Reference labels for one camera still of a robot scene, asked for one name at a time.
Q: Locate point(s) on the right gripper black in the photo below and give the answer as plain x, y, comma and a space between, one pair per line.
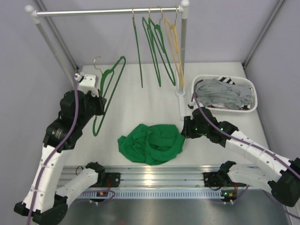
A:
187, 131

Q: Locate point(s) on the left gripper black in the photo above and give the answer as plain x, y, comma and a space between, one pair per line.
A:
100, 104

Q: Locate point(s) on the green tank top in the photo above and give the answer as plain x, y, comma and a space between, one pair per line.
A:
151, 145

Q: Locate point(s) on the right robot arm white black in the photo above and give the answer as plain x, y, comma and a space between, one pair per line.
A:
272, 173

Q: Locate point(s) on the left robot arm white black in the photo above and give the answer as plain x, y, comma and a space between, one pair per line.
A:
45, 203

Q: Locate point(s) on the yellow hanger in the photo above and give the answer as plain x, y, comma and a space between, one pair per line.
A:
172, 37

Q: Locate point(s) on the grey clothes in basket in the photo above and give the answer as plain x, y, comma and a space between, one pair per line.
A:
222, 94

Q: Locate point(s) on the white laundry basket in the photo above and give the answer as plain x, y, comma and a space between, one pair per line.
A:
238, 81

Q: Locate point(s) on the black white striped garment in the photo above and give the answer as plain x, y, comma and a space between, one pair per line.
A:
227, 80

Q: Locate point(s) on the metal clothes rack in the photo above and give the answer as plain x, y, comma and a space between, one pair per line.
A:
39, 12

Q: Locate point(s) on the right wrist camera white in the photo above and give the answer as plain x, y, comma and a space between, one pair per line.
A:
190, 106

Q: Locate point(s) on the aluminium mounting rail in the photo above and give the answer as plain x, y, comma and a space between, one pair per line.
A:
180, 176

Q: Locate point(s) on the white slotted cable duct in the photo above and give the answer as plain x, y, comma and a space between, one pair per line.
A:
159, 194

